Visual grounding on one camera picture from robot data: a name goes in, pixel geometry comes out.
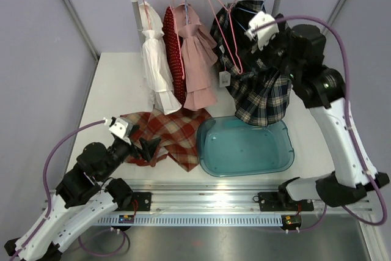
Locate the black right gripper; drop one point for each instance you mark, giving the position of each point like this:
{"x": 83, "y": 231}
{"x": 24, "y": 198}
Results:
{"x": 283, "y": 36}

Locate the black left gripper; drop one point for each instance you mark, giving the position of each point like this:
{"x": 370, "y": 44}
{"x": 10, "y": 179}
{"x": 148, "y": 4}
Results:
{"x": 148, "y": 148}

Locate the red plaid skirt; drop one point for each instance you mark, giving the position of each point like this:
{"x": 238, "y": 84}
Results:
{"x": 177, "y": 132}

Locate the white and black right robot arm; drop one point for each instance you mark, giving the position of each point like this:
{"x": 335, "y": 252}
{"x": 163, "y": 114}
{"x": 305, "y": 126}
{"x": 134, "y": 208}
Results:
{"x": 298, "y": 53}

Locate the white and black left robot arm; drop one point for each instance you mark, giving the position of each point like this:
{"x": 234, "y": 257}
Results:
{"x": 83, "y": 196}

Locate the navy plaid skirt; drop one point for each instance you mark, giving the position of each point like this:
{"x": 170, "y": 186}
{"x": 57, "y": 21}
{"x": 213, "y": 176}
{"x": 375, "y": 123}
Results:
{"x": 261, "y": 95}

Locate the blue hanger of pink dress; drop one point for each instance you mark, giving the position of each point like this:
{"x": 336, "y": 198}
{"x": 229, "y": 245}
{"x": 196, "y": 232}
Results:
{"x": 186, "y": 12}

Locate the pink hanger of red garment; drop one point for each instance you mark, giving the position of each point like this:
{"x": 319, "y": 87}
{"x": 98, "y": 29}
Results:
{"x": 177, "y": 37}

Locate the pink hanger of white dress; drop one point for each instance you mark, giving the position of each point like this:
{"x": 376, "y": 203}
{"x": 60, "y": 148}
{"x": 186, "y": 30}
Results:
{"x": 147, "y": 15}

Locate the white dress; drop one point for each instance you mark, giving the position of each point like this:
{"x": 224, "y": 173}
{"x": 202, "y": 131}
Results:
{"x": 157, "y": 74}

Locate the white price tag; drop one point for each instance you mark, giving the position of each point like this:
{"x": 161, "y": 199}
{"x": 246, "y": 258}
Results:
{"x": 224, "y": 79}

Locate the teal plastic basin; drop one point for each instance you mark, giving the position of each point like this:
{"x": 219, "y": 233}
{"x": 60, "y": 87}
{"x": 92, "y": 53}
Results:
{"x": 228, "y": 147}

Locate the pink ruffled dress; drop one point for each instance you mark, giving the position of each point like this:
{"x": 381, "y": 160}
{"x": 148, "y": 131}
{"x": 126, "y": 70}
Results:
{"x": 198, "y": 58}

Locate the red dotted garment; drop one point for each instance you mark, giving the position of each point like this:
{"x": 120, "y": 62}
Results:
{"x": 173, "y": 58}

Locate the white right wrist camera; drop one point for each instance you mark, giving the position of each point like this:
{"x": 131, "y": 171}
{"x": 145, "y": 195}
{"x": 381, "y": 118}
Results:
{"x": 262, "y": 28}

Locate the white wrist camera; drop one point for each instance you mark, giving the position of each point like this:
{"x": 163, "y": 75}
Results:
{"x": 262, "y": 28}
{"x": 121, "y": 128}

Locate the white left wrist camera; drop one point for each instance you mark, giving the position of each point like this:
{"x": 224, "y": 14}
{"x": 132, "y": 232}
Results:
{"x": 121, "y": 128}

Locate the blue wire hanger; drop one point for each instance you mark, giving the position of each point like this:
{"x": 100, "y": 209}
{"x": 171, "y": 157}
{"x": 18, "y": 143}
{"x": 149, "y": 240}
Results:
{"x": 245, "y": 10}

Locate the aluminium mounting rail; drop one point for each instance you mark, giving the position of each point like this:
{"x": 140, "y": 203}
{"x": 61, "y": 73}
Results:
{"x": 202, "y": 198}

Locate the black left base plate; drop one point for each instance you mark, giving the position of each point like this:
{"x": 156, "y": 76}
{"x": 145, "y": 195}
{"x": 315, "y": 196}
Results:
{"x": 141, "y": 201}

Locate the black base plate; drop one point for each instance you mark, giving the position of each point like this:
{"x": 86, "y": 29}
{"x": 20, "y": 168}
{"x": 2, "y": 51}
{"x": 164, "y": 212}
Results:
{"x": 141, "y": 201}
{"x": 270, "y": 202}

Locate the white slotted cable duct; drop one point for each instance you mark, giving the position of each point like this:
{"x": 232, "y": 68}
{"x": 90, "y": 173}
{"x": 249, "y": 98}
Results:
{"x": 192, "y": 220}

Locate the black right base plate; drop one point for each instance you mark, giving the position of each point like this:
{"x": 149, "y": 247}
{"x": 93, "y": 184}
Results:
{"x": 270, "y": 202}

